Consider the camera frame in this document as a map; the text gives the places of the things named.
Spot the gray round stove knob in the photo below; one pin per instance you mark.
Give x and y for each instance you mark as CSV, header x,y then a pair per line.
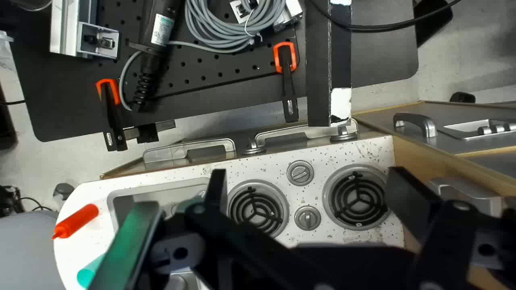
x,y
308,217
300,172

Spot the wooden cabinet panel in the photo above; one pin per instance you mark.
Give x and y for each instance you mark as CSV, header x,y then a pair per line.
x,y
413,161

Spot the translucent green flat bar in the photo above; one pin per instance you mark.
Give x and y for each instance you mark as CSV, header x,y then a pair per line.
x,y
126,241

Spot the small orange bottle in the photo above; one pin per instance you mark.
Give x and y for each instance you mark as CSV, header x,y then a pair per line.
x,y
77,219

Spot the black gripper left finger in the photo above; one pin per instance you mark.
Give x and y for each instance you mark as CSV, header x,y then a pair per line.
x,y
242,241

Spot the black coil toy burner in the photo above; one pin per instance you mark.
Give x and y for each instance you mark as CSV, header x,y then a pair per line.
x,y
355,196
258,207

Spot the large gray office chair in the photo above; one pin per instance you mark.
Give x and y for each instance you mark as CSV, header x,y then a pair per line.
x,y
26,251

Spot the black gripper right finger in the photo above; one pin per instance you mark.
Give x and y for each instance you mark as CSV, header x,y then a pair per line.
x,y
461,241

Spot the black upright post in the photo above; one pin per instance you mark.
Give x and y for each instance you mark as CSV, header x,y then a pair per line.
x,y
319,64

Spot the gray toy kitchen sink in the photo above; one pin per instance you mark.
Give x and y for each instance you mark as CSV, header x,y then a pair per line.
x,y
122,209

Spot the silver aluminium mounted device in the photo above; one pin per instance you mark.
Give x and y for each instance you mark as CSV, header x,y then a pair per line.
x,y
74,29

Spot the black perforated mounting board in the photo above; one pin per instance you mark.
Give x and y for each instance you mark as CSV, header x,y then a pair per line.
x,y
214,74

